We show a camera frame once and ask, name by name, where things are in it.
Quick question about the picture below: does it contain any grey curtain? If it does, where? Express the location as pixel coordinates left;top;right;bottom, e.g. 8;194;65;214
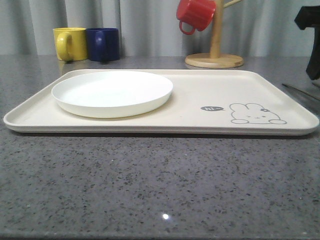
0;0;319;57

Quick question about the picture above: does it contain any red ribbed mug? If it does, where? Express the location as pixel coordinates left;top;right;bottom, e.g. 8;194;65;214
176;0;216;35

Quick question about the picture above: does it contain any white round plate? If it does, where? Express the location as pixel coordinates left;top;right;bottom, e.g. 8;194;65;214
51;70;174;118

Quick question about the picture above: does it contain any yellow mug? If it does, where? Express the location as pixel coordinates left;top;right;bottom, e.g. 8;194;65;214
53;27;88;62

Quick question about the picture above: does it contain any wooden mug tree stand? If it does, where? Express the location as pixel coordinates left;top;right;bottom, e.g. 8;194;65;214
184;0;244;69

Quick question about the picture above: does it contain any beige rabbit serving tray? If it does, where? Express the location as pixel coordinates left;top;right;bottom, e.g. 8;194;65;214
3;69;320;136

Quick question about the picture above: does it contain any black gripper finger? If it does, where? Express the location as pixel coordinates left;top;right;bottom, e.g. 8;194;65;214
294;5;320;80

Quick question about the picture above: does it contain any dark blue mug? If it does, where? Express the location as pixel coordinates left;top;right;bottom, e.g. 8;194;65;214
85;27;120;62

